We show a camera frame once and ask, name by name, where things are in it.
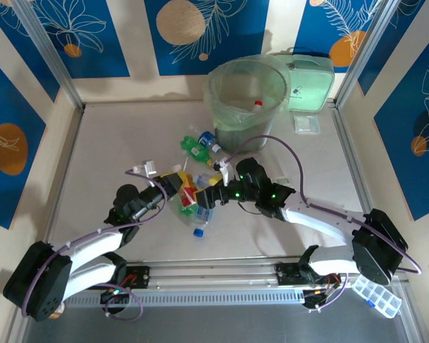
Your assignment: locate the large clear plastic bottle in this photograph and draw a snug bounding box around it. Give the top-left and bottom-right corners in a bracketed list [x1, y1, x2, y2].
[194, 173, 215, 189]

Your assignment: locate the clear bottle pale blue label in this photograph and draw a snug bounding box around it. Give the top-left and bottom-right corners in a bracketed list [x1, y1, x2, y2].
[192, 205, 215, 239]

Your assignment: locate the frosted clear plastic bottle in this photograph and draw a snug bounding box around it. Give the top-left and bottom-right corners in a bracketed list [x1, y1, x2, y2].
[173, 156, 191, 174]

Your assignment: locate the clear bottle dark blue label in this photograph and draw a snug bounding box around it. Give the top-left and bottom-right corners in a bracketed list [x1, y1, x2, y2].
[198, 131, 223, 154]

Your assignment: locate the grey metal mesh bin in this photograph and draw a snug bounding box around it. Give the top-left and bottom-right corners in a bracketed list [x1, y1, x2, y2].
[209, 56, 289, 154]

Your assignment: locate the green plastic bin liner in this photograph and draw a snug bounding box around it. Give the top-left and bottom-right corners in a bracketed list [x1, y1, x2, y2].
[204, 55, 290, 131]

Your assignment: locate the small clear sachet packet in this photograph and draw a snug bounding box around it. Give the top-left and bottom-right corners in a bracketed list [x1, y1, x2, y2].
[293, 114, 322, 135]

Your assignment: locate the mint green zip pouch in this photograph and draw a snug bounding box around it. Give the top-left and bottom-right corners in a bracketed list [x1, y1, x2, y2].
[277, 53, 335, 112]

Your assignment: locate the clear compartment organizer box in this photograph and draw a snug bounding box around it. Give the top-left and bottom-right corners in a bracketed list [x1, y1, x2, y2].
[353, 274, 403, 319]

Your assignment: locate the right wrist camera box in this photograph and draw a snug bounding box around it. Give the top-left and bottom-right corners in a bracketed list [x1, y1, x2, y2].
[213, 159, 234, 187]

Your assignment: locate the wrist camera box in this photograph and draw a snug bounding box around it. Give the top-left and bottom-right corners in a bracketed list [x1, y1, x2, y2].
[213, 159, 234, 187]
[132, 160, 159, 177]

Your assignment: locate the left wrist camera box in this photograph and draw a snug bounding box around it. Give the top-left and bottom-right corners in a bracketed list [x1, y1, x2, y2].
[132, 160, 159, 177]

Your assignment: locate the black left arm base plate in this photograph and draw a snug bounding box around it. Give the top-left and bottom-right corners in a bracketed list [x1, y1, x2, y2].
[103, 266, 151, 291]

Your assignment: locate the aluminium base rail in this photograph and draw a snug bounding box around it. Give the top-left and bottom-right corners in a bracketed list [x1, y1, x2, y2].
[16, 254, 405, 294]

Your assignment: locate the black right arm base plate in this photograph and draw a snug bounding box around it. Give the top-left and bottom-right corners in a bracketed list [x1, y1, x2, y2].
[273, 259, 344, 287]

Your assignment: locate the grey slotted cable duct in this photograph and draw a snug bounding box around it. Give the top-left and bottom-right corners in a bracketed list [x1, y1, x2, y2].
[64, 288, 308, 308]

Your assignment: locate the aluminium frame post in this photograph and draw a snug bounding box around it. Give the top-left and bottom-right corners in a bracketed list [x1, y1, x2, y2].
[10, 0, 86, 111]
[334, 0, 403, 108]

